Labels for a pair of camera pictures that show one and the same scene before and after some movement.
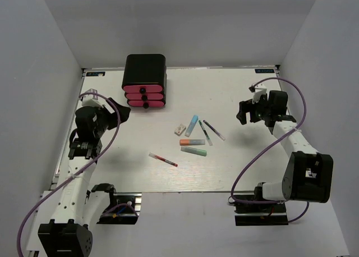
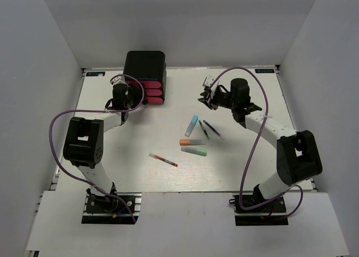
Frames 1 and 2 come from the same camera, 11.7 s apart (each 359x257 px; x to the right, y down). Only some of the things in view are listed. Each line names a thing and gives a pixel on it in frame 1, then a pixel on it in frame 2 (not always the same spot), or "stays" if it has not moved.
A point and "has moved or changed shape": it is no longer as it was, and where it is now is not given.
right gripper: (247, 106) -> (207, 101)
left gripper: (113, 116) -> (133, 90)
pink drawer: (146, 96) has moved or changed shape
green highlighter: (200, 152) stays
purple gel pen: (215, 130) stays
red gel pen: (163, 159) stays
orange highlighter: (192, 142) stays
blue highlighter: (192, 123) stays
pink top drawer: (142, 88) has moved or changed shape
